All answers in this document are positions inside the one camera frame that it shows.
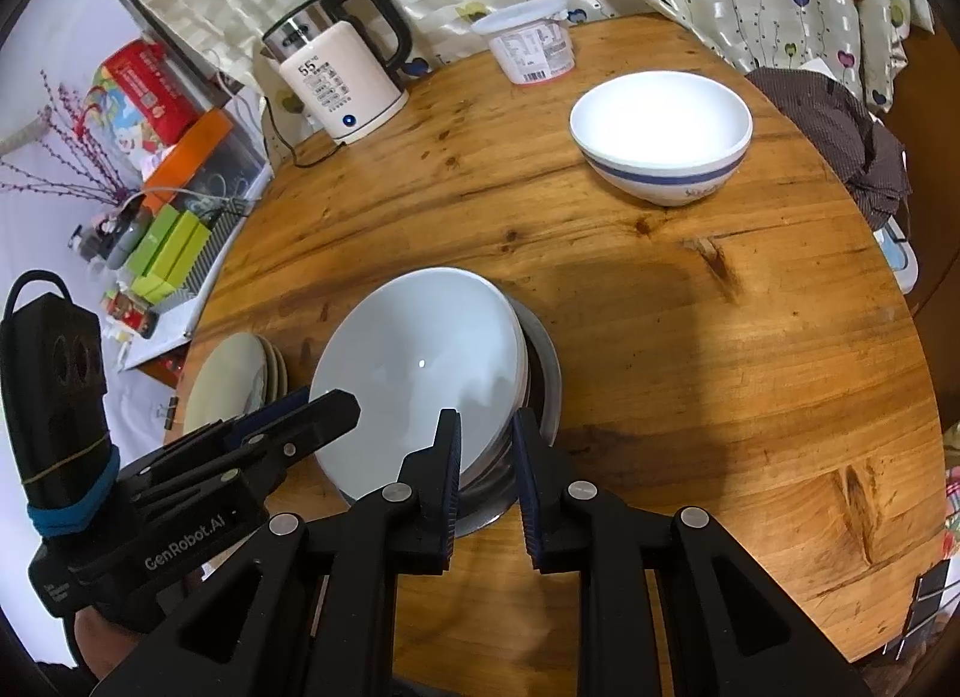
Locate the white electric kettle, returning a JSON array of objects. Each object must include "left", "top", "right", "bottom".
[{"left": 262, "top": 0, "right": 413, "bottom": 144}]

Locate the black kettle power cable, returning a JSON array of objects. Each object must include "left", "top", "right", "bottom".
[{"left": 262, "top": 92, "right": 347, "bottom": 170}]

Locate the red gift box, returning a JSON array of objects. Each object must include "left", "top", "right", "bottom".
[{"left": 104, "top": 38, "right": 200, "bottom": 146}]

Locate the white plastic yogurt tub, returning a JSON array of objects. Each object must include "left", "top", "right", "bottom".
[{"left": 470, "top": 0, "right": 574, "bottom": 86}]

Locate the small white striped bowl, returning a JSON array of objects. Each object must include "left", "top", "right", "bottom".
[{"left": 569, "top": 71, "right": 754, "bottom": 208}]

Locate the dark dotted cloth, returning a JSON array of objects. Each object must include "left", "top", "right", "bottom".
[{"left": 747, "top": 68, "right": 911, "bottom": 231}]

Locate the red nutcracker jar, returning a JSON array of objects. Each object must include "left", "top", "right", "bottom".
[{"left": 101, "top": 289, "right": 158, "bottom": 339}]

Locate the white bowl with blue stripe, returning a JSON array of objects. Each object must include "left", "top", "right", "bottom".
[{"left": 311, "top": 268, "right": 529, "bottom": 500}]

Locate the person's left hand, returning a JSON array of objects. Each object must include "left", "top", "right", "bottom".
[{"left": 73, "top": 608, "right": 143, "bottom": 679}]

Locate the striped grey white box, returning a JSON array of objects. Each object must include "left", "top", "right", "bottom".
[{"left": 156, "top": 198, "right": 252, "bottom": 313}]

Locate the grey device on boxes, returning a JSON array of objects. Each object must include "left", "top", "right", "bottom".
[{"left": 106, "top": 206, "right": 155, "bottom": 271}]

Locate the lime green box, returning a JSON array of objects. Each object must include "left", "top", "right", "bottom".
[{"left": 130, "top": 211, "right": 202, "bottom": 305}]

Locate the orange tray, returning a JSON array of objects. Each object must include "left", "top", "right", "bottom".
[{"left": 143, "top": 109, "right": 233, "bottom": 214}]

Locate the steel bowl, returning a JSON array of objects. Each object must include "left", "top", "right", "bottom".
[{"left": 337, "top": 294, "right": 565, "bottom": 540}]

